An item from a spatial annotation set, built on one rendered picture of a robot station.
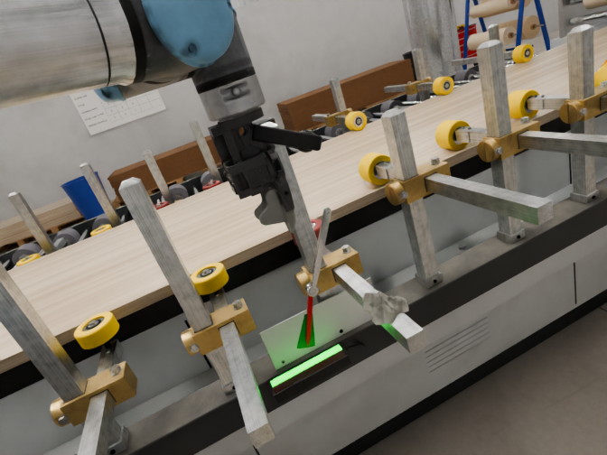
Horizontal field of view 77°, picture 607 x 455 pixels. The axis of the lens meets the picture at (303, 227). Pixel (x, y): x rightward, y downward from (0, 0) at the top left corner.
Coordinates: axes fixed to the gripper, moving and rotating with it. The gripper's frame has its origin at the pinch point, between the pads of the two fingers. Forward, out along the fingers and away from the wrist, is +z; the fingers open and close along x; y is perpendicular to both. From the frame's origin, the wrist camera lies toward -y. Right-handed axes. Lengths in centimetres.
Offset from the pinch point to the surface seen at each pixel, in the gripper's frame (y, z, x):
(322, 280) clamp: -2.9, 16.2, -5.3
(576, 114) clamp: -74, 7, -6
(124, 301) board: 37.2, 10.9, -26.2
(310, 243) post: -3.2, 7.7, -6.1
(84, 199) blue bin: 164, 59, -563
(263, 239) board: 3.0, 10.9, -25.5
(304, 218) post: -3.8, 2.4, -6.1
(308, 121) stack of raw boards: -207, 75, -584
